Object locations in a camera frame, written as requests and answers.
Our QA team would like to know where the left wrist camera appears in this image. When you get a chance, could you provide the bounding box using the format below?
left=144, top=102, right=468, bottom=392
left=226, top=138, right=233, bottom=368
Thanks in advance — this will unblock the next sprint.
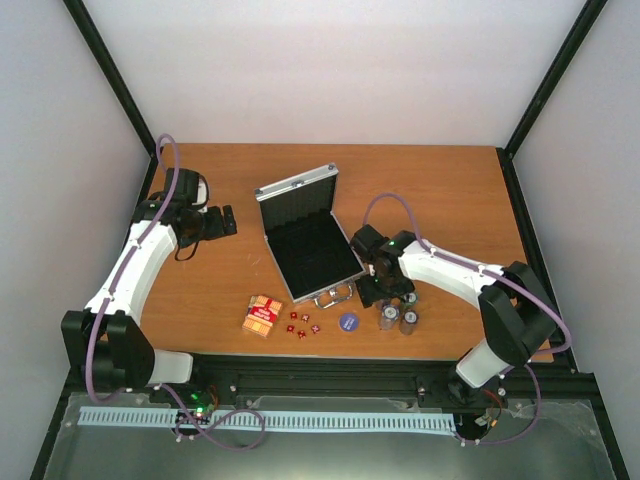
left=191, top=175, right=210, bottom=213

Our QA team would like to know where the white slotted cable duct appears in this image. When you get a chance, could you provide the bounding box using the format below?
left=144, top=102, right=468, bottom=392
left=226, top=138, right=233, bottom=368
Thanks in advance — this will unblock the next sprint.
left=77, top=406, right=456, bottom=436

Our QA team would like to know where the red playing card deck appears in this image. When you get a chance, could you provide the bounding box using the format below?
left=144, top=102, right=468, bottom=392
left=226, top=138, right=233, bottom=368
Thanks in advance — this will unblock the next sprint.
left=242, top=295, right=283, bottom=338

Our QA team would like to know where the aluminium poker case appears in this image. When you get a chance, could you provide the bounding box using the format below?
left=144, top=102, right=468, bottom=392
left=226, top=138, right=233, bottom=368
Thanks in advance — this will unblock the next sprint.
left=254, top=163, right=365, bottom=309

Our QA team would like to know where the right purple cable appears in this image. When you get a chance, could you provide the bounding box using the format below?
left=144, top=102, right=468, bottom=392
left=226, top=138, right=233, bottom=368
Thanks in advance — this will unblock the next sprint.
left=362, top=193, right=574, bottom=447

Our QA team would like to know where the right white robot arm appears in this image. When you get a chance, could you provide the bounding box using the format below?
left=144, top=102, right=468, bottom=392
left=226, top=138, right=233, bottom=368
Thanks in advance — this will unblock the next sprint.
left=350, top=224, right=558, bottom=406

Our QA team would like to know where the black aluminium frame rail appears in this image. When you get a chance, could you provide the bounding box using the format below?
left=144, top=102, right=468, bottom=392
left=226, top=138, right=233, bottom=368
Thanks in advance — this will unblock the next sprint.
left=172, top=354, right=604, bottom=413

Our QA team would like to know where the blue small blind button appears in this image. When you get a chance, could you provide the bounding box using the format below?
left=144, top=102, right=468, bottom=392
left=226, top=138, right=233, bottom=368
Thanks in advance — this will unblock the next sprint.
left=339, top=313, right=359, bottom=333

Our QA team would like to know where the blue white poker chip stack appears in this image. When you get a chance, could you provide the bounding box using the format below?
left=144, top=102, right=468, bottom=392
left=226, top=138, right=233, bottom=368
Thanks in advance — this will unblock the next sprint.
left=378, top=301, right=400, bottom=331

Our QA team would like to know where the brown poker chip stack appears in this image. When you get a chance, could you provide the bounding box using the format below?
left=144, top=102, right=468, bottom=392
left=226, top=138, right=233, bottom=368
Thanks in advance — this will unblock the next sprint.
left=399, top=310, right=419, bottom=336

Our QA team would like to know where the green poker chip stack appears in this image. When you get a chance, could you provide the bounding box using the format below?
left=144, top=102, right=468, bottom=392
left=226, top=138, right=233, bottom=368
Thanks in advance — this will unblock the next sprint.
left=402, top=292, right=418, bottom=310

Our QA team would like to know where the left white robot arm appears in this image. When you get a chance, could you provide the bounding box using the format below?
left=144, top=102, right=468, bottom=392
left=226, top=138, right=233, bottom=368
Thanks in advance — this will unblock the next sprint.
left=61, top=196, right=237, bottom=403

